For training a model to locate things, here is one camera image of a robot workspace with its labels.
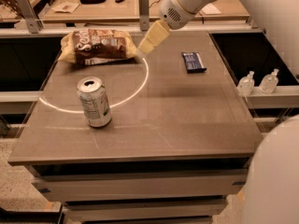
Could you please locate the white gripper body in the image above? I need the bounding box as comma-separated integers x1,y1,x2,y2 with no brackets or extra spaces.
159,0,194,30

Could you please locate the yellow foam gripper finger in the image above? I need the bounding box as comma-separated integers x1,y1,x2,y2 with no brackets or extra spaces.
136,20,170,57

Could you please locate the brown chip bag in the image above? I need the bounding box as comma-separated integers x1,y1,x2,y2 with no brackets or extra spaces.
59,29,136,65

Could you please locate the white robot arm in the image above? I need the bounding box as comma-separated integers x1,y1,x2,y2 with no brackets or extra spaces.
137,0,299,224

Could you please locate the blue rxbar chocolate bar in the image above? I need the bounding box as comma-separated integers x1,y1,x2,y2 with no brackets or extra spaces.
181,52,206,73

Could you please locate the white paper sheet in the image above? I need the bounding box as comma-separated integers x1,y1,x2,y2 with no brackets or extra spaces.
202,4,221,15

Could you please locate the white soda can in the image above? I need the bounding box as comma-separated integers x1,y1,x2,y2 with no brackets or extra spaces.
77,77,112,128

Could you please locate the paper card on desk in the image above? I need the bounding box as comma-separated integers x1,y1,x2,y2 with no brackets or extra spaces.
52,2,78,13

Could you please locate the clear bottle left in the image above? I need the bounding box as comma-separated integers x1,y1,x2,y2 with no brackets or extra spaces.
237,71,255,97

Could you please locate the clear bottle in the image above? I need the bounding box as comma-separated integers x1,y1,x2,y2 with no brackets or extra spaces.
237,71,255,97
259,69,279,93

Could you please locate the clear bottle right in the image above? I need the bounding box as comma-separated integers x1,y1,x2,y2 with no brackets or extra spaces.
259,69,279,93

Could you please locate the grey drawer cabinet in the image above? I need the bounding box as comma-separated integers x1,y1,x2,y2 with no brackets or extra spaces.
24,157,258,224

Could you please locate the middle metal bracket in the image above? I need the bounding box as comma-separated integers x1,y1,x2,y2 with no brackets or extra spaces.
138,0,150,31

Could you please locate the metal bracket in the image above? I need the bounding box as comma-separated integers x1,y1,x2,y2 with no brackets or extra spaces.
138,0,150,31
16,0,43,34

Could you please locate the left metal bracket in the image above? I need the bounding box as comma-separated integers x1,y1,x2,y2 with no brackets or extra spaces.
16,0,43,34

